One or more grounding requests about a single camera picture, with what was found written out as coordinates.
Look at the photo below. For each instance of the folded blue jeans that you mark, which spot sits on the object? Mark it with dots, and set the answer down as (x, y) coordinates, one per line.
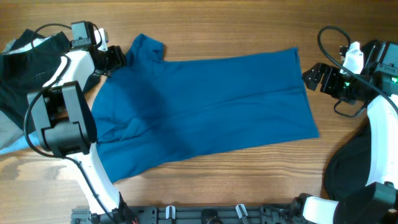
(21, 143)

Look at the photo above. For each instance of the black garment pile right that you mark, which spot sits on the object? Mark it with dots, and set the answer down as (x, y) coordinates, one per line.
(367, 157)

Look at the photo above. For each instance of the folded grey garment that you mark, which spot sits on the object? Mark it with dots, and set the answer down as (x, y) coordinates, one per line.
(9, 131)

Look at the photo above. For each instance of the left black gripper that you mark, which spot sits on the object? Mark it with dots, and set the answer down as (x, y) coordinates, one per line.
(109, 58)

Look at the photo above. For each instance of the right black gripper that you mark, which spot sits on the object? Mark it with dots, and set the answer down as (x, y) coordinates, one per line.
(327, 79)

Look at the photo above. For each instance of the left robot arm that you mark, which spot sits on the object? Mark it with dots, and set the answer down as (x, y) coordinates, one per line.
(65, 125)

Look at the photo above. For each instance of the folded black garment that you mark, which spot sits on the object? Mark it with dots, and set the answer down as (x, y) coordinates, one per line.
(32, 63)

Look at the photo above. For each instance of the blue polo shirt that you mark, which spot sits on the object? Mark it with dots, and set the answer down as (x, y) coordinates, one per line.
(153, 111)

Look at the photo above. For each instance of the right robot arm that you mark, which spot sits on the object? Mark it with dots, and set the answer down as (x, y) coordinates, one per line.
(372, 80)

